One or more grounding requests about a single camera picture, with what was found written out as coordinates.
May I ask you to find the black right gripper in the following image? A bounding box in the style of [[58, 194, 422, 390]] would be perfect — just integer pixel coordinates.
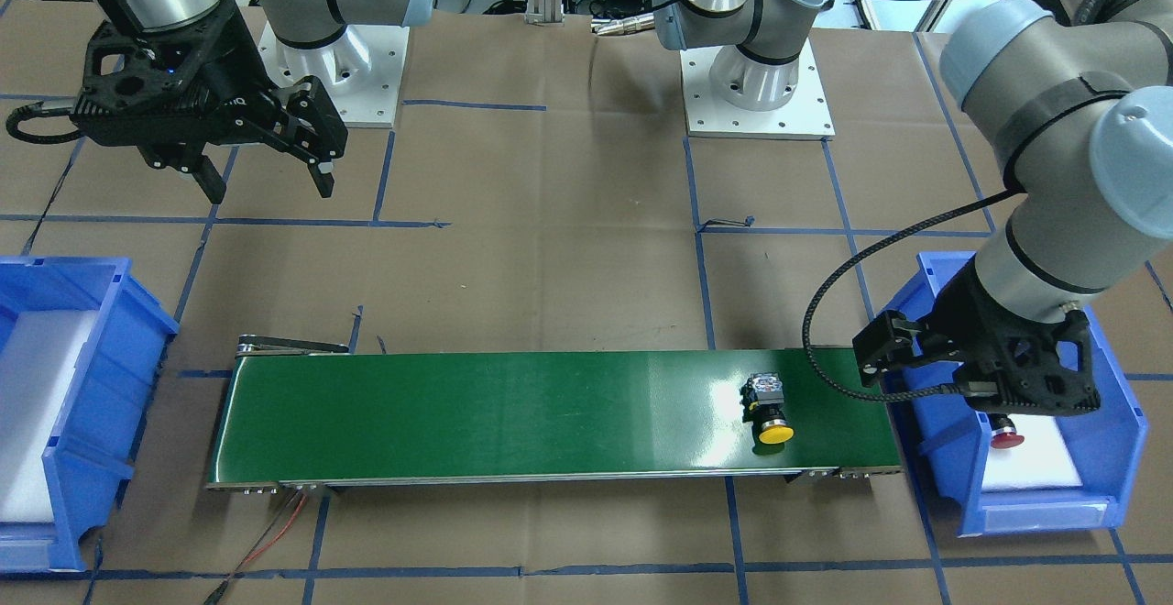
[[72, 0, 348, 204]]

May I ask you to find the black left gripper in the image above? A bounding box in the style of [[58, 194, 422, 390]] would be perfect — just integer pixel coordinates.
[[853, 263, 1101, 416]]

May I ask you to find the red push button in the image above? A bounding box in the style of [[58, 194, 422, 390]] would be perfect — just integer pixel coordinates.
[[986, 412, 1025, 450]]

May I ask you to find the yellow push button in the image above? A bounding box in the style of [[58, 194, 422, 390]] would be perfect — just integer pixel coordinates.
[[739, 372, 795, 446]]

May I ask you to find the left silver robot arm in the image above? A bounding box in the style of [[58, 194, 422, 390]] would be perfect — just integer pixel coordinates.
[[839, 0, 1169, 416]]

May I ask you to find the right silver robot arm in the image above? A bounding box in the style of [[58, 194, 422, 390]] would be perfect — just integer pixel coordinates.
[[61, 0, 433, 204]]

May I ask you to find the blue bin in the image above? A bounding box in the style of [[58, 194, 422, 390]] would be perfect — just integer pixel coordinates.
[[1, 257, 179, 573], [875, 251, 1148, 538]]

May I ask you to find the white foam pad bin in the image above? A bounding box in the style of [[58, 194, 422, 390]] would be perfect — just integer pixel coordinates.
[[981, 414, 1082, 492], [1, 310, 99, 524]]

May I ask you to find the green conveyor belt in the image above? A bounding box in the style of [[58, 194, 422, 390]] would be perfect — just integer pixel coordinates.
[[206, 349, 902, 491]]

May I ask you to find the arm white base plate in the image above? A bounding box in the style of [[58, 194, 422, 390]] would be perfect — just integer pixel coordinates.
[[679, 42, 838, 140], [258, 23, 411, 129]]

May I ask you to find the braided black cable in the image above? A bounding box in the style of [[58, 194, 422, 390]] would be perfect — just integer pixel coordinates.
[[802, 191, 1025, 402]]

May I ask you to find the red black wire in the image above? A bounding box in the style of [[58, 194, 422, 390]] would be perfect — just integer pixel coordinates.
[[203, 491, 314, 605]]

